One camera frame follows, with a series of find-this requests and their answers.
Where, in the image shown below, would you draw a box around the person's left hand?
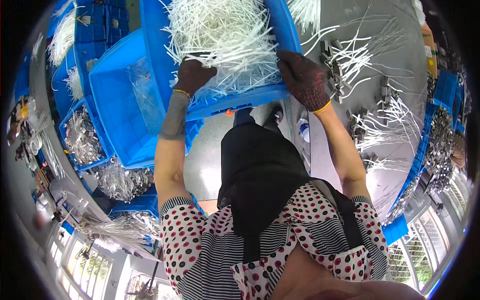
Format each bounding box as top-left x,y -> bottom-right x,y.
173,56 -> 218,97

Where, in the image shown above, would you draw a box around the person's right hand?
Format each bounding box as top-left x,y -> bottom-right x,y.
276,50 -> 332,113

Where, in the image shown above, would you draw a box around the blue crate holding white tubes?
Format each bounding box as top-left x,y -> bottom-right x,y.
139,0 -> 303,122

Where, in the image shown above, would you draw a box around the heap of loose white tubes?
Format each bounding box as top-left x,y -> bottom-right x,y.
159,0 -> 283,99

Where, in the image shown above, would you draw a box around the person's legs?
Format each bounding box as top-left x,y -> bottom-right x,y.
232,106 -> 286,131

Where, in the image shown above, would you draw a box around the clear water bottle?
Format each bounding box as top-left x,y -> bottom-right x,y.
297,118 -> 311,144

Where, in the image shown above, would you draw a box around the spread of white clipped tubes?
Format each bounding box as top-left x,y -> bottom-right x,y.
287,0 -> 426,175

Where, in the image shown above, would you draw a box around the large empty blue crate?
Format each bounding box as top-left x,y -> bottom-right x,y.
88,28 -> 205,170

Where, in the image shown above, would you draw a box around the stack of dark blue crates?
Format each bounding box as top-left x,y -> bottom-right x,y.
74,0 -> 130,64

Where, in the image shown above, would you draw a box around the blue crate with tube bundle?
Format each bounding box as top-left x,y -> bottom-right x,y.
50,47 -> 92,121

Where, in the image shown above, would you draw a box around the brown cardboard carton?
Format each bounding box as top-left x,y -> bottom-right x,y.
421,23 -> 439,78

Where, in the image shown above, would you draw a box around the bundle of white tubes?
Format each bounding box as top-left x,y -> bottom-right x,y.
47,4 -> 77,68

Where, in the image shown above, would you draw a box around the person's body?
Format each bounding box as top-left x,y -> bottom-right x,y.
159,123 -> 426,300

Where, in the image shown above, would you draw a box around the row of crates with clips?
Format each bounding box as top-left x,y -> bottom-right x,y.
382,68 -> 467,226

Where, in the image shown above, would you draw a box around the cluttered side workbench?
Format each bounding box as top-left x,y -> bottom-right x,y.
5,94 -> 76,226

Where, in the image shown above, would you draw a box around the small empty blue crate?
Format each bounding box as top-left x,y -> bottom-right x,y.
382,214 -> 409,247

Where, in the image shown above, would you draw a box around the blue crate of clipped wires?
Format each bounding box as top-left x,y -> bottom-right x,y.
58,95 -> 114,172

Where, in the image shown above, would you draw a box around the heap of silver clipped wires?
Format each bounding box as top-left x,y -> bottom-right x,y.
77,157 -> 163,248

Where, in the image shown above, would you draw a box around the blue crate under wire heaps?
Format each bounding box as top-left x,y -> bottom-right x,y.
109,187 -> 160,220

